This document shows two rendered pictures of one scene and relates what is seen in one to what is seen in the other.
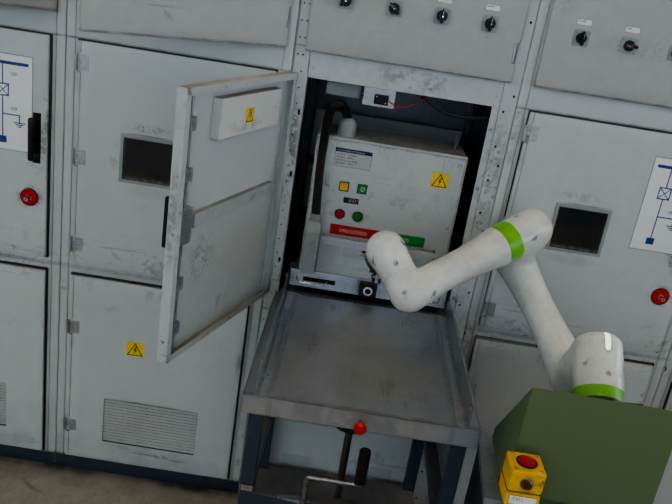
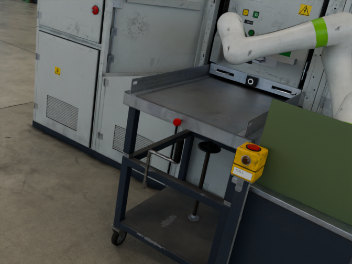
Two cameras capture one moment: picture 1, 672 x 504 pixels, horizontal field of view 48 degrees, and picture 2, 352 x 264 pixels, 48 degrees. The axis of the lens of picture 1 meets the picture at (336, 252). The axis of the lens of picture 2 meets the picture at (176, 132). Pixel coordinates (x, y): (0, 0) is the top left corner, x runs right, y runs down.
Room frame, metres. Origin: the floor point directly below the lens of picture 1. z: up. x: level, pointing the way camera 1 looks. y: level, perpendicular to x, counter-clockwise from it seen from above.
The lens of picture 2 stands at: (0.38, -0.86, 1.37)
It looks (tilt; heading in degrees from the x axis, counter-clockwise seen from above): 22 degrees down; 30
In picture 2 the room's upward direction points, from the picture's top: 11 degrees clockwise
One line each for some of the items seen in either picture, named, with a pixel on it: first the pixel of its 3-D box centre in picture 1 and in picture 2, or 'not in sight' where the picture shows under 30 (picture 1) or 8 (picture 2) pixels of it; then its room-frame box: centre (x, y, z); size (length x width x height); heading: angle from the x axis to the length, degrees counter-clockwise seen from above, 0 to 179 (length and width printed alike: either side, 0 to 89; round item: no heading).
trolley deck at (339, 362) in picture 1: (362, 359); (218, 105); (2.03, -0.13, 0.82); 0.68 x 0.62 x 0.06; 0
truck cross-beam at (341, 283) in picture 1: (367, 285); (254, 80); (2.43, -0.13, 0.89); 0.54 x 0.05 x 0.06; 90
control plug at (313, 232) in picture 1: (311, 245); (219, 45); (2.34, 0.08, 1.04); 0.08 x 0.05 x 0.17; 0
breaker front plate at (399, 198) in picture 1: (380, 217); (264, 34); (2.41, -0.13, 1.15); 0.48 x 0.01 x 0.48; 90
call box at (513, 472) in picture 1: (521, 479); (249, 161); (1.50, -0.51, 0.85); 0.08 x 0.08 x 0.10; 0
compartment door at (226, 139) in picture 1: (227, 205); (161, 3); (2.09, 0.33, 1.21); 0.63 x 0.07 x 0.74; 161
